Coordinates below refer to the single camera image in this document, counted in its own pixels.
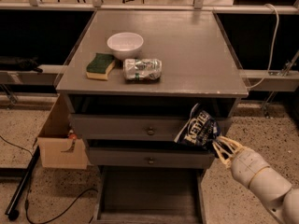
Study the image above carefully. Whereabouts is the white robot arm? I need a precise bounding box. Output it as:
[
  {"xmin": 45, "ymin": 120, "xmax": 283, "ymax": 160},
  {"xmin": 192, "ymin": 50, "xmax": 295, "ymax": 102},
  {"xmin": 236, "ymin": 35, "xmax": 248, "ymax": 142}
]
[{"xmin": 213, "ymin": 136, "xmax": 299, "ymax": 224}]

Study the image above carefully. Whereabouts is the white bowl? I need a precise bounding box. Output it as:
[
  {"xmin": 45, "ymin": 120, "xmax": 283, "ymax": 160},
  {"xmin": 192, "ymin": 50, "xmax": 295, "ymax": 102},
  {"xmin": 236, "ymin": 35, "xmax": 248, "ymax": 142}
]
[{"xmin": 107, "ymin": 32, "xmax": 144, "ymax": 61}]

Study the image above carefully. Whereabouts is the grey drawer cabinet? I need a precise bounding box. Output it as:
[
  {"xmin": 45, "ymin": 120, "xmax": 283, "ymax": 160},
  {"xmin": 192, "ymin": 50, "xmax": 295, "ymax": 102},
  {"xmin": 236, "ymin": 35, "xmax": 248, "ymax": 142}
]
[{"xmin": 55, "ymin": 8, "xmax": 249, "ymax": 224}]

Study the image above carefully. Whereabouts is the grey drawer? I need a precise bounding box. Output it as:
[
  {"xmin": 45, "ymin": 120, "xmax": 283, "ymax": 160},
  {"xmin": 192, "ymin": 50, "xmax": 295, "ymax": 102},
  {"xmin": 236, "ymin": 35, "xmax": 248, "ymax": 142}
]
[
  {"xmin": 68, "ymin": 113, "xmax": 234, "ymax": 144},
  {"xmin": 91, "ymin": 166, "xmax": 206, "ymax": 224},
  {"xmin": 87, "ymin": 147, "xmax": 214, "ymax": 169}
]

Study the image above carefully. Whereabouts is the black cable on floor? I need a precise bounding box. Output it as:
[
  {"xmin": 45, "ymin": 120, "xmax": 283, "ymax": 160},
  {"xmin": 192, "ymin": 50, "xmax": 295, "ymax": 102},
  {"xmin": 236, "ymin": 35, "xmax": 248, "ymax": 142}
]
[{"xmin": 0, "ymin": 135, "xmax": 99, "ymax": 224}]

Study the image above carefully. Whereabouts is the grey top drawer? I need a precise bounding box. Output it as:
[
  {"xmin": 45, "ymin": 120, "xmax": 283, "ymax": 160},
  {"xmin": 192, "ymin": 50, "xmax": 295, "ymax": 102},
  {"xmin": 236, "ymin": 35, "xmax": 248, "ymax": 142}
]
[{"xmin": 68, "ymin": 113, "xmax": 234, "ymax": 144}]

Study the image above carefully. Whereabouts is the green yellow sponge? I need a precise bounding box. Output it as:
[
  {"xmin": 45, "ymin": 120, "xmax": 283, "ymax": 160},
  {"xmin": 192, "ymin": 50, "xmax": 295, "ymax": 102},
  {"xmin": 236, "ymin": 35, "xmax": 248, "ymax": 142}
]
[{"xmin": 86, "ymin": 53, "xmax": 115, "ymax": 80}]

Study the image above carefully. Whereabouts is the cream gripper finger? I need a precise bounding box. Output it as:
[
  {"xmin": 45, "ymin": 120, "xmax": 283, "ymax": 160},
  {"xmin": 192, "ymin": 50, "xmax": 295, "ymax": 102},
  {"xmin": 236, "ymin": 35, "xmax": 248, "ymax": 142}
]
[
  {"xmin": 218, "ymin": 136, "xmax": 245, "ymax": 153},
  {"xmin": 213, "ymin": 141, "xmax": 235, "ymax": 168}
]

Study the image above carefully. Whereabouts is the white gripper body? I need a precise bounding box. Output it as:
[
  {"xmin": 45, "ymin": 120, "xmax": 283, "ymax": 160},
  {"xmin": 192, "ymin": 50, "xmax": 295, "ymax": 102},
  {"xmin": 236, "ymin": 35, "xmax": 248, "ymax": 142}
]
[{"xmin": 231, "ymin": 148, "xmax": 270, "ymax": 189}]

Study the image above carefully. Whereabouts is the brass top drawer knob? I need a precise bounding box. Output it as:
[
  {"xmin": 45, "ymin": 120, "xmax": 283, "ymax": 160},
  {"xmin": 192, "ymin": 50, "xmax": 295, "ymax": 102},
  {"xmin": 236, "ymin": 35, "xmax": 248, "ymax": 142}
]
[{"xmin": 147, "ymin": 127, "xmax": 155, "ymax": 135}]

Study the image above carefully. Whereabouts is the brass middle drawer knob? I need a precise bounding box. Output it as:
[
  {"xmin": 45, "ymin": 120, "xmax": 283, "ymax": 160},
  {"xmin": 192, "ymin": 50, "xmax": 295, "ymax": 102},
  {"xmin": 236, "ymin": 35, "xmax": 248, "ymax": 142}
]
[{"xmin": 148, "ymin": 158, "xmax": 155, "ymax": 165}]

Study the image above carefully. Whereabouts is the black floor rail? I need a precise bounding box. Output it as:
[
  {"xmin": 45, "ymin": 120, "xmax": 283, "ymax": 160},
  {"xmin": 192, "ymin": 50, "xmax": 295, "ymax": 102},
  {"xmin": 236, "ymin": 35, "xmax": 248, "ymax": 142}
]
[{"xmin": 2, "ymin": 147, "xmax": 40, "ymax": 221}]

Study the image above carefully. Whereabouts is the cardboard box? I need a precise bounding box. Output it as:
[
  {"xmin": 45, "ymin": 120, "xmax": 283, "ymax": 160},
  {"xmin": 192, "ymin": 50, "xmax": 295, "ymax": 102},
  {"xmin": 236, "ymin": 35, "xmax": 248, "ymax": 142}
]
[{"xmin": 37, "ymin": 96, "xmax": 89, "ymax": 170}]

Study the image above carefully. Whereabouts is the grey middle drawer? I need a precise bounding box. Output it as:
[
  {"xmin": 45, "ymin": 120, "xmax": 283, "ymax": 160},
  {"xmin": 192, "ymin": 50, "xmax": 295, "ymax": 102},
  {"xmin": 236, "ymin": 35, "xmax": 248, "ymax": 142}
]
[{"xmin": 87, "ymin": 147, "xmax": 214, "ymax": 169}]

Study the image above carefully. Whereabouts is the white hanging cable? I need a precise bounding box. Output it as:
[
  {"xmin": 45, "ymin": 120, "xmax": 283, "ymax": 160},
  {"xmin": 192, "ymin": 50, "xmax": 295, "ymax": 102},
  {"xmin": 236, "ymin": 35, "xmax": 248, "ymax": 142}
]
[{"xmin": 248, "ymin": 3, "xmax": 280, "ymax": 90}]

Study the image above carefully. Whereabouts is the grey bottom drawer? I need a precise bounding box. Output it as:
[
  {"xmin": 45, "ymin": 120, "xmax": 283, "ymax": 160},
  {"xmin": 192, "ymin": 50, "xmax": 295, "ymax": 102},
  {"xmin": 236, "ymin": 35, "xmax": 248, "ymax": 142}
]
[{"xmin": 91, "ymin": 166, "xmax": 206, "ymax": 224}]

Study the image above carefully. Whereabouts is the blue chip bag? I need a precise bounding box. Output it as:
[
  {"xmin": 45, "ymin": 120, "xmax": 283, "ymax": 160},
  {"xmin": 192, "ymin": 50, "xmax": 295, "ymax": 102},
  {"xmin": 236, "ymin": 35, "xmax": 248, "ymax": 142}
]
[{"xmin": 174, "ymin": 104, "xmax": 221, "ymax": 152}]

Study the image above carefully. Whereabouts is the brass drawer knob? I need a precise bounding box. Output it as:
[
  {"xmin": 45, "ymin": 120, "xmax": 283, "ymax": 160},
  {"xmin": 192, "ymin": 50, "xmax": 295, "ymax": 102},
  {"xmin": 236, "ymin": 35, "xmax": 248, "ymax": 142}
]
[
  {"xmin": 148, "ymin": 158, "xmax": 155, "ymax": 165},
  {"xmin": 147, "ymin": 127, "xmax": 155, "ymax": 135}
]

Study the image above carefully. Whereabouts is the black object on ledge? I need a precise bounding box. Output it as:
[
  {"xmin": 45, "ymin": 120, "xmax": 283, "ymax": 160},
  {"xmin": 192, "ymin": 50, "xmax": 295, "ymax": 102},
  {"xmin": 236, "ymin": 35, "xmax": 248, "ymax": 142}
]
[{"xmin": 0, "ymin": 56, "xmax": 43, "ymax": 73}]

